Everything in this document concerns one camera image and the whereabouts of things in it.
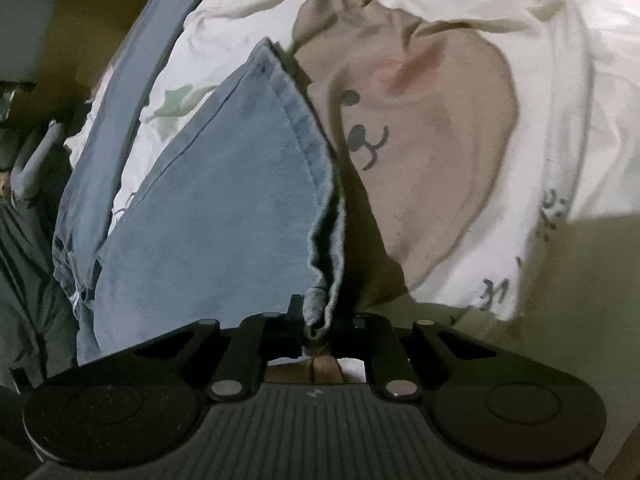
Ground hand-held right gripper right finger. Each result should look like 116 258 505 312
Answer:
327 311 503 402

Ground dark grey garment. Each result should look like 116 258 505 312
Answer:
0 195 83 396

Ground white bear-print bed sheet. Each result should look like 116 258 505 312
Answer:
64 0 640 386

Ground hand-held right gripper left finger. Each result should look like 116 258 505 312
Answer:
135 294 307 402

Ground light blue jeans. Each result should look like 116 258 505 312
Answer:
52 0 348 366

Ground light grey-blue garment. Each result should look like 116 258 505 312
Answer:
0 120 68 206

